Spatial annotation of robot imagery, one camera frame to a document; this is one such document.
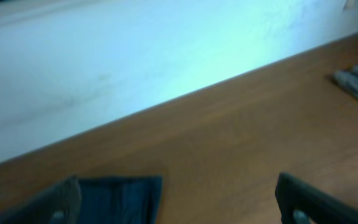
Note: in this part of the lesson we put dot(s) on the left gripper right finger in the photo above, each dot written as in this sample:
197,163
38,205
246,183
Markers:
300,202

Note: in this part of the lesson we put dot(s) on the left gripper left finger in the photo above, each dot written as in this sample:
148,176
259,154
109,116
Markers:
60,203

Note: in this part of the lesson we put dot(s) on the navy blue shorts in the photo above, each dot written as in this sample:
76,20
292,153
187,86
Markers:
121,200

